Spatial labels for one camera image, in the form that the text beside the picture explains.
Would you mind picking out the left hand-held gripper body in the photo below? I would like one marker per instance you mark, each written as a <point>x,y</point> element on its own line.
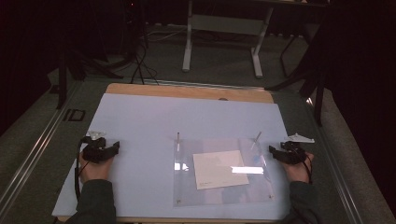
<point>93,149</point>

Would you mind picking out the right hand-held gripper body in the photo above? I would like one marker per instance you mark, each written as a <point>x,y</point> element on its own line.
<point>294,152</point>

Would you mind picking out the clear acrylic sheet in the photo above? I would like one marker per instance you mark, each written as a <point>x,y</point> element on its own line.
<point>261,186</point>
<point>186,189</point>

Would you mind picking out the person's right hand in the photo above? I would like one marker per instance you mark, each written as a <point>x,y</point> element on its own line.
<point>297,172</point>

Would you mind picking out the person's left hand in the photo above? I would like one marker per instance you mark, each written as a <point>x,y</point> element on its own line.
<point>93,172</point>

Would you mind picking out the long metal pin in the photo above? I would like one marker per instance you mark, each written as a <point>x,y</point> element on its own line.
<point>257,138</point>
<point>178,140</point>

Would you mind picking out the cream paper card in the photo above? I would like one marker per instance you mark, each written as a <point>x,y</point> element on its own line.
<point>218,171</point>

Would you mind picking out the black stand legs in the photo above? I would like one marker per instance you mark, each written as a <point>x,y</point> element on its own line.
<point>308,77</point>

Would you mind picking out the black tripod stand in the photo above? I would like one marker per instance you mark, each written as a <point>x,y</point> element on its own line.
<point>77,62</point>

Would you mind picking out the dark curtain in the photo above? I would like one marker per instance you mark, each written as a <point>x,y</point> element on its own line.
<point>364,77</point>
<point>25,46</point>

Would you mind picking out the black floor bracket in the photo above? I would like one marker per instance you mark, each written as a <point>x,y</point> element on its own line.
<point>74,115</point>

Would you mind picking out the aluminium rail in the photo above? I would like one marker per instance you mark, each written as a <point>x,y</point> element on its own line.
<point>336,174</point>
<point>34,155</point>

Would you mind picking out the white metal desk frame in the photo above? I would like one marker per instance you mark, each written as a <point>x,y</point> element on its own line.
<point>224,25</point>

